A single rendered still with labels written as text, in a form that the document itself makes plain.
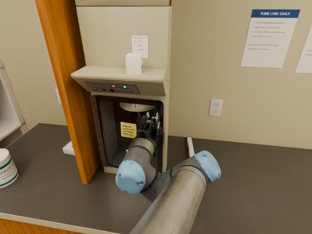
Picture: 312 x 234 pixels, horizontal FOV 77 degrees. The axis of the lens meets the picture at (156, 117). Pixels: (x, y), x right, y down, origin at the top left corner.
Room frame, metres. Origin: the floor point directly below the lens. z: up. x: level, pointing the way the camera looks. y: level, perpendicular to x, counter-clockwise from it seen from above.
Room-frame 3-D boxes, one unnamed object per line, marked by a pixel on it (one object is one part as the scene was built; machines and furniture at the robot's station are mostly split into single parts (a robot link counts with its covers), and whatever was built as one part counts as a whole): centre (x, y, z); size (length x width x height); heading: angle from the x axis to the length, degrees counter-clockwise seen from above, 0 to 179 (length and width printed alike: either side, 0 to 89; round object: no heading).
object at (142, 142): (0.47, 0.05, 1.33); 0.08 x 0.05 x 0.08; 80
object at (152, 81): (0.69, 0.13, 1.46); 0.32 x 0.11 x 0.10; 80
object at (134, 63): (0.68, 0.07, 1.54); 0.05 x 0.05 x 0.06; 87
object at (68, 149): (0.96, 0.46, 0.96); 0.16 x 0.12 x 0.04; 74
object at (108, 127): (0.73, 0.12, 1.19); 0.30 x 0.01 x 0.40; 78
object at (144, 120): (0.55, 0.03, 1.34); 0.12 x 0.08 x 0.09; 170
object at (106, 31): (0.87, 0.10, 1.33); 0.32 x 0.25 x 0.77; 80
